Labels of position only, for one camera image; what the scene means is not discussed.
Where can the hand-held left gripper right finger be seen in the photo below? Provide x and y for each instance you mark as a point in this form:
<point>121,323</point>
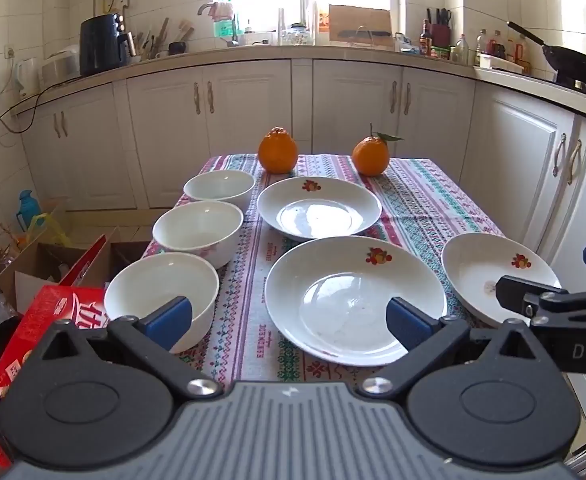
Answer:
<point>408,325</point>

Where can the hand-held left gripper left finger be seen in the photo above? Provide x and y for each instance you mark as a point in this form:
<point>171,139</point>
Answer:
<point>169,322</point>

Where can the white ceramic bowl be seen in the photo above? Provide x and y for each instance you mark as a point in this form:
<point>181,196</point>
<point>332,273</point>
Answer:
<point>143,285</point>
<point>218,185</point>

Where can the white plate with fruit print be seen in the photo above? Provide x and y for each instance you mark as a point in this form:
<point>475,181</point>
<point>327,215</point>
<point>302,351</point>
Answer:
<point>473,265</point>
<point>318,210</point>
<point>333,290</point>

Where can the white bowl with pink print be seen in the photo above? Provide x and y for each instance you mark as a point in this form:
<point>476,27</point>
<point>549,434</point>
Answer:
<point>198,230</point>

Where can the brown cardboard box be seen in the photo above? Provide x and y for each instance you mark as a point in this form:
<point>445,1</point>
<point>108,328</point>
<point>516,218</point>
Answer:
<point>98,227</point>

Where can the patterned woven tablecloth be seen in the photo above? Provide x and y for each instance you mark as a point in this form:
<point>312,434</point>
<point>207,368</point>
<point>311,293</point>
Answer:
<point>423,200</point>

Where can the red gift box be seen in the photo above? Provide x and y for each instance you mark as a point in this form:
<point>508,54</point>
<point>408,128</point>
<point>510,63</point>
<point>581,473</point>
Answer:
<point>38,320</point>

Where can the yellow plastic bag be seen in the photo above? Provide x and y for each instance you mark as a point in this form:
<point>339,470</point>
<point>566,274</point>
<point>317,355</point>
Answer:
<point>48,232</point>

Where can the open cardboard box red outside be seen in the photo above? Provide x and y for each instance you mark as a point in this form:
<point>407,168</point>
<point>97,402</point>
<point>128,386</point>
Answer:
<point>28,265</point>

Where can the gas stove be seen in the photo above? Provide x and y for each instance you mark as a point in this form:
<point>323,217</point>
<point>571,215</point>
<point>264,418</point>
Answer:
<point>580,87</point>

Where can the orange with green leaf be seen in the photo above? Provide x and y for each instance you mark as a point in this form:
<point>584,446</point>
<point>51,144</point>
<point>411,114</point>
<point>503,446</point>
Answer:
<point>370,157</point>

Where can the blue thermos jug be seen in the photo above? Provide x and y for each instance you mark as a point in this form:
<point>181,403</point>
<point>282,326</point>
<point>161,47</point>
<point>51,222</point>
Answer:
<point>29,210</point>

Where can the black wok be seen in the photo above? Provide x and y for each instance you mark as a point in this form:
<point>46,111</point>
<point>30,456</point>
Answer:
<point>575,62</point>

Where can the orange with bumpy top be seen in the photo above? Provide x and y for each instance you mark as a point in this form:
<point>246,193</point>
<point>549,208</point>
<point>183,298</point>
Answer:
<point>278,152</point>

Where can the white condiment tray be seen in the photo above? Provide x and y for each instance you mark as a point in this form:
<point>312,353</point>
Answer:
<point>503,64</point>

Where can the white kitchen cabinets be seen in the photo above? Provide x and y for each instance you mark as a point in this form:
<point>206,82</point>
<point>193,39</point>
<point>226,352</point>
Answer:
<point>253,105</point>

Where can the dark sauce bottle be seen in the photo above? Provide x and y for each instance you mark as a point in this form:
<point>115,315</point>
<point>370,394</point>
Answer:
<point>426,40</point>

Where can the dark knife block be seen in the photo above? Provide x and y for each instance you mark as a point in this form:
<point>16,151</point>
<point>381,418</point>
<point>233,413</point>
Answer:
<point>440,32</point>

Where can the white rice cooker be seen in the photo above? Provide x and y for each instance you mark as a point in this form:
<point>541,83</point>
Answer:
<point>60,67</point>

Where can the utensil holder with utensils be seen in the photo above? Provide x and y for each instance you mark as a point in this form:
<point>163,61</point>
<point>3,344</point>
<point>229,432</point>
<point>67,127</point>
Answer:
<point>160,40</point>

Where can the white electric kettle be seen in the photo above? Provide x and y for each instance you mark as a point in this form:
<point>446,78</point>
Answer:
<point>27,77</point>

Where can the black air fryer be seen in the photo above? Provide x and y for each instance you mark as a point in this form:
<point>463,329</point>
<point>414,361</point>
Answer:
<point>103,45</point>

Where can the beige kitchen countertop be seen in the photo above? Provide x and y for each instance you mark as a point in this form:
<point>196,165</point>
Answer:
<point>273,52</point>

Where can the metal kitchen faucet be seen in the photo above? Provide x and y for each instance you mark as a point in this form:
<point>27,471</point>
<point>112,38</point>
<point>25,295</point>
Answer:
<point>233,30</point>

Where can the green dish soap bottle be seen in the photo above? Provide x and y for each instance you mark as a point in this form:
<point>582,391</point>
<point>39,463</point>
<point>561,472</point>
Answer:
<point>223,27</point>

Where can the brown cardboard sheet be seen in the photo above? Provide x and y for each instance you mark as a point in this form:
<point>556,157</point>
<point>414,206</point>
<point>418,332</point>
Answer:
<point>360,20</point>

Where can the glass jar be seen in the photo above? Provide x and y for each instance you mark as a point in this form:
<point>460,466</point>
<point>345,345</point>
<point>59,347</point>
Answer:
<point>294,35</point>

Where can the clear plastic bottle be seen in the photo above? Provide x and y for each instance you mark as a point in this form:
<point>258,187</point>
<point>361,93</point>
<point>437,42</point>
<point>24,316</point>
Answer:
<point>319,20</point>

